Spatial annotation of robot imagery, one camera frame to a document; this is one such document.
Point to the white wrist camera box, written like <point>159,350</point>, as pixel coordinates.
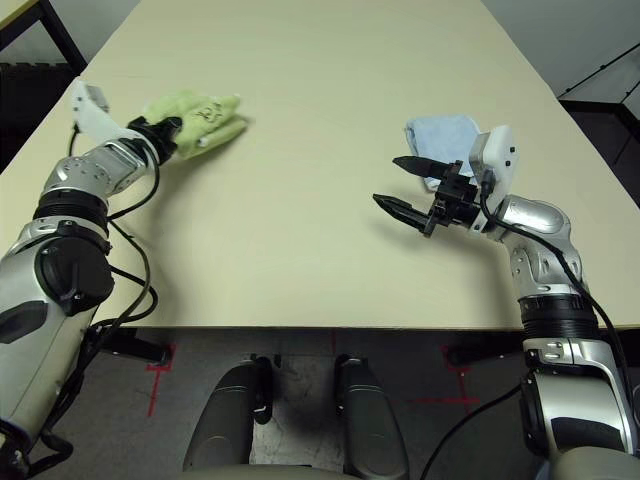
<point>92,112</point>
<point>497,160</point>

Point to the green towel with white trim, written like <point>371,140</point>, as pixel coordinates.
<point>200,117</point>

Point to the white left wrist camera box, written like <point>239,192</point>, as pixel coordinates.
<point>92,112</point>

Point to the grey robot torso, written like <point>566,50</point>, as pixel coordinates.
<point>250,474</point>

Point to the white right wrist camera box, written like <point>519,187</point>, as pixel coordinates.
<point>497,160</point>

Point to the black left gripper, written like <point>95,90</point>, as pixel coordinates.
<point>155,135</point>

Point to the black table foot bar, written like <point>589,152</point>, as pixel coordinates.
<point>135,346</point>
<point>480,352</point>

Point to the dark grey right robot leg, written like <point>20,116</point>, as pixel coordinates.
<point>370,420</point>

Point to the folded light blue towel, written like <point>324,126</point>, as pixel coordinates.
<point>440,137</point>

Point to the black metal frame furniture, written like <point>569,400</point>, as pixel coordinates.
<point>610,115</point>

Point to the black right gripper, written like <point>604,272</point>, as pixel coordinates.
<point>455,200</point>

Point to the neighbouring table with black legs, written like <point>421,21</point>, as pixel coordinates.
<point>60,30</point>

